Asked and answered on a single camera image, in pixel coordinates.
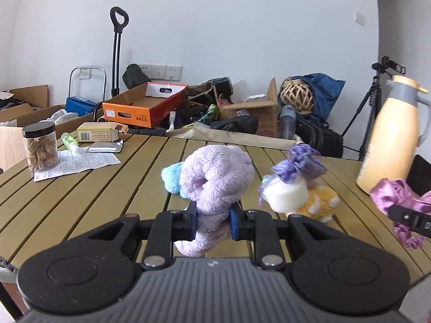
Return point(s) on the white cloth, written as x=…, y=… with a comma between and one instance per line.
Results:
x=64, y=117

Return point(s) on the blue bag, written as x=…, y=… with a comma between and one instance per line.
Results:
x=325, y=91

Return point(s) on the silver blister pack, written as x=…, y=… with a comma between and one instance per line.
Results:
x=104, y=147

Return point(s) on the purple satin scrunchie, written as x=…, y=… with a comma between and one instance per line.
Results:
x=390, y=191

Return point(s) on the purple mesh pouch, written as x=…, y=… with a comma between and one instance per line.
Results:
x=303, y=165

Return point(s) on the white wall switch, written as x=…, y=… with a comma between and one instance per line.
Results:
x=360, y=16

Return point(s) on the brown open cardboard box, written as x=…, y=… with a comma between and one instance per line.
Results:
x=259, y=114

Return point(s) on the brown paper bag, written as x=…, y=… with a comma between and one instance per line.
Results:
x=224, y=102

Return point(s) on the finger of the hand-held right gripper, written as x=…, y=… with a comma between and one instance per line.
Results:
x=410, y=220

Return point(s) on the yellow plush toy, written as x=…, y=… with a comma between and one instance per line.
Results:
x=320, y=202

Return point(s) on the small yellow carton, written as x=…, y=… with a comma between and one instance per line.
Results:
x=96, y=136

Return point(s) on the black soft bag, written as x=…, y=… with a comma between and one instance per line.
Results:
x=235, y=124

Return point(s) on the rattan ball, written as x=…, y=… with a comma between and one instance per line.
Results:
x=298, y=96

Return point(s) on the white plastic item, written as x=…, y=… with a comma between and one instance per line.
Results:
x=172, y=121

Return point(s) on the black tripod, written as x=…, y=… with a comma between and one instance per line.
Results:
x=375, y=87

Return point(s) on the black suitcase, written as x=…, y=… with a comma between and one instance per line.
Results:
x=320, y=138

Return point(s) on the grey-blue water bottle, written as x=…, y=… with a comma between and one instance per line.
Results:
x=287, y=121

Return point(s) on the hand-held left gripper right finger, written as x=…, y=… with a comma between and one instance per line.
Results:
x=234, y=225

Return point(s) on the white paper leaflet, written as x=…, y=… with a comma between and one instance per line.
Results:
x=77, y=163

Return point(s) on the yellow thermos jug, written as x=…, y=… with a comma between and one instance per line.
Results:
x=387, y=141

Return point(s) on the green patterned packet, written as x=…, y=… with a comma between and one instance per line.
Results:
x=211, y=112

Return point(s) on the chrome tube frame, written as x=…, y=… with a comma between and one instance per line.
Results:
x=87, y=67

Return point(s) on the light blue fluffy scrunchie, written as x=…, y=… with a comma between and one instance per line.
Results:
x=170, y=178

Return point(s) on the purple plush toy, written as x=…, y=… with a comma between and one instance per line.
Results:
x=215, y=181

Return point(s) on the orange cardboard box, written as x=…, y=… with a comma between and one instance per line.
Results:
x=128, y=114

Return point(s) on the white wall socket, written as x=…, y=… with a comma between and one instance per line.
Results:
x=145, y=70
x=84, y=73
x=159, y=71
x=174, y=72

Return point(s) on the clear snack jar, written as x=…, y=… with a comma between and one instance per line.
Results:
x=40, y=151

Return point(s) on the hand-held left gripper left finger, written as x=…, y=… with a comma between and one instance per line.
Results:
x=192, y=223

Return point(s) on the green tube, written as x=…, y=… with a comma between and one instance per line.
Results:
x=69, y=140

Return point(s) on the blue box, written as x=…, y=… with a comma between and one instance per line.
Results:
x=79, y=104

